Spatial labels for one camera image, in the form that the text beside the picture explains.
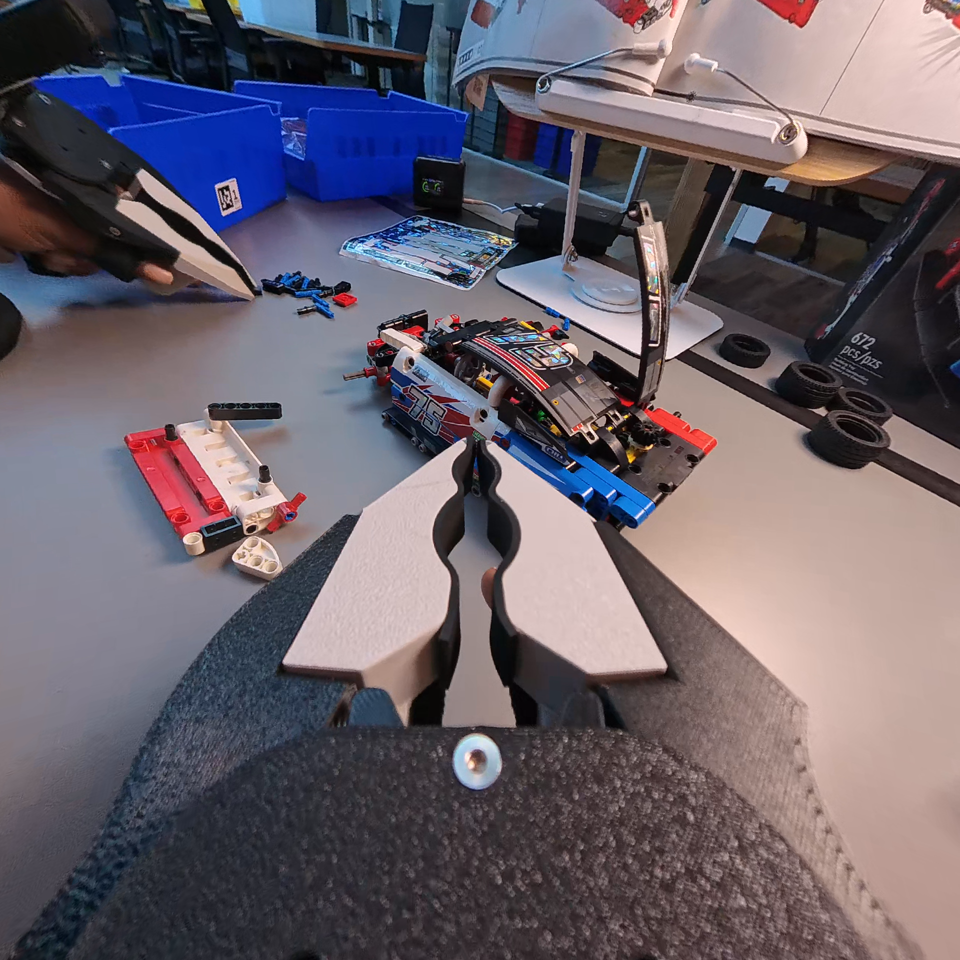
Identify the white triangular lego piece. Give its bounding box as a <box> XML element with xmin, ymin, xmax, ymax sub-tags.
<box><xmin>231</xmin><ymin>536</ymin><xmax>285</xmax><ymax>581</ymax></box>

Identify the blue bin with white tag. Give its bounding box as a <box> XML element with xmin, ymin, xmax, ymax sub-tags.
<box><xmin>33</xmin><ymin>73</ymin><xmax>288</xmax><ymax>235</ymax></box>

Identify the red and white lego panel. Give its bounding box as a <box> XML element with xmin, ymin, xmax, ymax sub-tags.
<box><xmin>123</xmin><ymin>416</ymin><xmax>309</xmax><ymax>556</ymax></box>

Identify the pile of mixed lego pieces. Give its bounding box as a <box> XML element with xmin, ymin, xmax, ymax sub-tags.
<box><xmin>517</xmin><ymin>303</ymin><xmax>575</xmax><ymax>335</ymax></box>

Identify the small black device with display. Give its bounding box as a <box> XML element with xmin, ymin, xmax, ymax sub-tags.
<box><xmin>412</xmin><ymin>156</ymin><xmax>466</xmax><ymax>211</ymax></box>

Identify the person's left hand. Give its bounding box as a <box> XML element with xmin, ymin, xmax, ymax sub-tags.
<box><xmin>0</xmin><ymin>180</ymin><xmax>177</xmax><ymax>288</ymax></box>

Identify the blue white red lego car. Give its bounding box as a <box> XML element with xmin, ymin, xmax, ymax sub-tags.
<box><xmin>343</xmin><ymin>201</ymin><xmax>717</xmax><ymax>531</ymax></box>

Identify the plain blue bin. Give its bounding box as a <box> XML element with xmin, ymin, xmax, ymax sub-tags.
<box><xmin>234</xmin><ymin>79</ymin><xmax>470</xmax><ymax>204</ymax></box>

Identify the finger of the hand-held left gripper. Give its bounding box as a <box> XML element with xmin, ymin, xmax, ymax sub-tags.
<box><xmin>132</xmin><ymin>176</ymin><xmax>261</xmax><ymax>298</ymax></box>
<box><xmin>114</xmin><ymin>197</ymin><xmax>256</xmax><ymax>300</ymax></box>

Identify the black lego set box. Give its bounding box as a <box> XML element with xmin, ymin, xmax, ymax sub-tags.
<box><xmin>804</xmin><ymin>166</ymin><xmax>960</xmax><ymax>451</ymax></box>

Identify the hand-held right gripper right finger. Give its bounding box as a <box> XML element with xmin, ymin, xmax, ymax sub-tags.
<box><xmin>480</xmin><ymin>438</ymin><xmax>670</xmax><ymax>727</ymax></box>

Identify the pile of blue black pins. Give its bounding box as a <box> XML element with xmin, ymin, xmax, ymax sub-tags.
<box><xmin>261</xmin><ymin>271</ymin><xmax>339</xmax><ymax>320</ymax></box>

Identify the black power adapter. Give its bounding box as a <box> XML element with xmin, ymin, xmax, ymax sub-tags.
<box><xmin>513</xmin><ymin>198</ymin><xmax>639</xmax><ymax>255</ymax></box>

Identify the black lego tire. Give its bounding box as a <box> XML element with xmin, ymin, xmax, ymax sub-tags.
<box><xmin>828</xmin><ymin>386</ymin><xmax>894</xmax><ymax>427</ymax></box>
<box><xmin>774</xmin><ymin>361</ymin><xmax>845</xmax><ymax>410</ymax></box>
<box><xmin>718</xmin><ymin>333</ymin><xmax>772</xmax><ymax>369</ymax></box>
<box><xmin>806</xmin><ymin>411</ymin><xmax>892</xmax><ymax>470</ymax></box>

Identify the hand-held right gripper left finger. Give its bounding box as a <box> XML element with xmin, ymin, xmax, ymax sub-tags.
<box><xmin>279</xmin><ymin>437</ymin><xmax>475</xmax><ymax>727</ymax></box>

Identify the background wooden desk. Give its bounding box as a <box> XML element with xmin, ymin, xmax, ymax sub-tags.
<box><xmin>161</xmin><ymin>0</ymin><xmax>429</xmax><ymax>69</ymax></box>

